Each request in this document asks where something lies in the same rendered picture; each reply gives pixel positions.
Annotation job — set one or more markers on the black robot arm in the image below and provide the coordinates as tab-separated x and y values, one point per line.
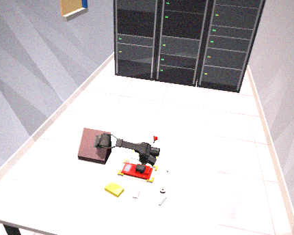
143	148

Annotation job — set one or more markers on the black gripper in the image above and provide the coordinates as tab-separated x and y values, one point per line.
141	168

